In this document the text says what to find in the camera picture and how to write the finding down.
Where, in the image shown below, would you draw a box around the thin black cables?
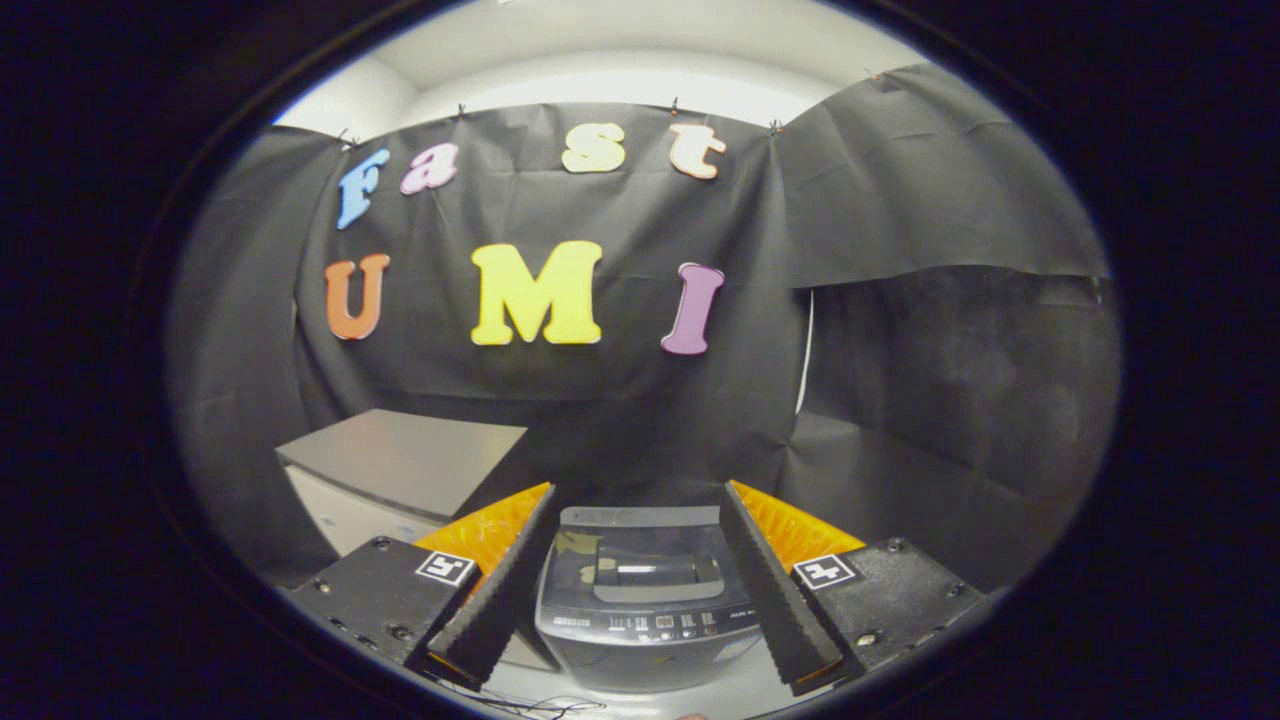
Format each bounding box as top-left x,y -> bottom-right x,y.
438,688 -> 607,720

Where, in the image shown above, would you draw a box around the washing machine lid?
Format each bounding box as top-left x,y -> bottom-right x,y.
542,505 -> 743,613

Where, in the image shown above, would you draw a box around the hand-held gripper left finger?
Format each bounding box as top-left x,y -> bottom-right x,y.
285,482 -> 560,692

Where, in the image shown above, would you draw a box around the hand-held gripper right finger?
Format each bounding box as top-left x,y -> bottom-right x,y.
720,480 -> 986,698

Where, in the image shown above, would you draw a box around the beige cabinet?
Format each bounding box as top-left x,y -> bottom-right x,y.
275,408 -> 561,674

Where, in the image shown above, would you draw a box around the row of small cloth clips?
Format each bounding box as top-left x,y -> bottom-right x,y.
335,66 -> 883,151

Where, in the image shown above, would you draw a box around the dark grey washing machine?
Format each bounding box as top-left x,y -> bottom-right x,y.
534,505 -> 769,694

